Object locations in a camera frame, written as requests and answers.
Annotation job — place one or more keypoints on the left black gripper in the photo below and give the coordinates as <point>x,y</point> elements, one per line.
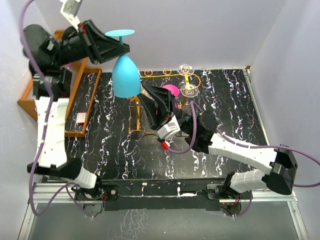
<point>98,46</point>

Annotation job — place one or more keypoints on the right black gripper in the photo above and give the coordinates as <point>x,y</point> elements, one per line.
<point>156,114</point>

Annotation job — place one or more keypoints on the pink plastic wine glass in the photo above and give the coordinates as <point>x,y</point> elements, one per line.
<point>174,92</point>

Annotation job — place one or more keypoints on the clear flute glass front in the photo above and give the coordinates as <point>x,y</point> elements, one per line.
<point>187,93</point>

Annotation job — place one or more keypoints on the clear flute glass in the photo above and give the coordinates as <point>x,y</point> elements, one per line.
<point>186,70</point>
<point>187,93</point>

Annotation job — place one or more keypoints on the blue plastic wine glass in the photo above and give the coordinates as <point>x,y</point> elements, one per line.
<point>126,78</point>

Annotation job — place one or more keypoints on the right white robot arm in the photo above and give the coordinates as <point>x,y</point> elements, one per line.
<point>274,167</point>

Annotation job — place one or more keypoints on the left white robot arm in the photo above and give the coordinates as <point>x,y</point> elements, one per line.
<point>52,93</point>

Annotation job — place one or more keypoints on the orange wooden stepped shelf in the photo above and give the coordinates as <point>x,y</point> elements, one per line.
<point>84,84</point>

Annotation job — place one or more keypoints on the small red white box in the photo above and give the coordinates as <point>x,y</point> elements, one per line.
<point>81,118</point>

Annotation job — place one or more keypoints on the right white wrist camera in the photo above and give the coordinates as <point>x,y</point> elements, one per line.
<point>167,131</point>

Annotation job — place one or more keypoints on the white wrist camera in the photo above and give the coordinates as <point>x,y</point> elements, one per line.
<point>69,11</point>
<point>167,131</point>

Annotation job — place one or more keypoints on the gold wire wine glass rack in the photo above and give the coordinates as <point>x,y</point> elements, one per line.
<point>167,76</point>

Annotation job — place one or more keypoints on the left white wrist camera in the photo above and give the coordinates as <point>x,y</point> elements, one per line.
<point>69,11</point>

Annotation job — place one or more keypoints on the black table front rail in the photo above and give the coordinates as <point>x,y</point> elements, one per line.
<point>158,194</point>

